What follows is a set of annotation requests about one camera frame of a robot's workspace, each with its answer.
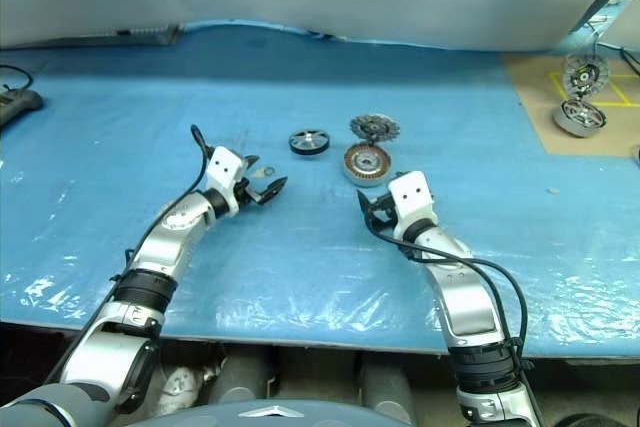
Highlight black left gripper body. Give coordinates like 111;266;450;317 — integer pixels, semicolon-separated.
233;175;267;206

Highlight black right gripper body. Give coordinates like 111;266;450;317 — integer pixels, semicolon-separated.
367;189;402;239

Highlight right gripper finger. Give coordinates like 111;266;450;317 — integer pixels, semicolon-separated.
355;189;376;228

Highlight black rotor with silver spokes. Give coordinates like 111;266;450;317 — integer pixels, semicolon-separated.
288;127;332;159

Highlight finned silver motor cover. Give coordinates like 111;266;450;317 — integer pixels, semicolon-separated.
349;112;401;145

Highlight silver motor stator base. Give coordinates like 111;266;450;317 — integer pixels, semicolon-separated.
342;142;393;189

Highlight assembled silver motor base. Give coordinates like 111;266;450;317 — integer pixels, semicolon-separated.
553;97;609;139

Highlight grey power strip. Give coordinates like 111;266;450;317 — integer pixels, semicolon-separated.
79;23;183;47

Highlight grey rounded shape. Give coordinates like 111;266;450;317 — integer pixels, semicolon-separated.
357;350;417;421
207;345;275;404

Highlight brown cardboard sheet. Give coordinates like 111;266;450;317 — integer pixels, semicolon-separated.
501;49;640;158

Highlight white crumpled shape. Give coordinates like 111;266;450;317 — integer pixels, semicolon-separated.
158;365;207;411

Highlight grey robot torso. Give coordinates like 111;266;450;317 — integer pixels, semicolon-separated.
124;398;417;427

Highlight black handheld controller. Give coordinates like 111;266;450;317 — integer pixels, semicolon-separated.
0;88;45;131

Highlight finned cover with circuit board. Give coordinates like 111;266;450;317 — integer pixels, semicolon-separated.
562;52;610;98

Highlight yellow tape grid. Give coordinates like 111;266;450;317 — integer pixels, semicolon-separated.
549;71;640;109

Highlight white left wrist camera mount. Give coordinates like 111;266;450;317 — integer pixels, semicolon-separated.
205;145;250;218

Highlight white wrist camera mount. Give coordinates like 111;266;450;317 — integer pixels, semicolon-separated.
387;170;440;244
205;145;250;218

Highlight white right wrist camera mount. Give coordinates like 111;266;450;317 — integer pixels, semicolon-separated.
387;170;440;244

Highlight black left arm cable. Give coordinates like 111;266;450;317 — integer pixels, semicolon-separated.
44;123;211;383

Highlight thin black controller cable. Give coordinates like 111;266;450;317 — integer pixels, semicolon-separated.
0;63;34;92

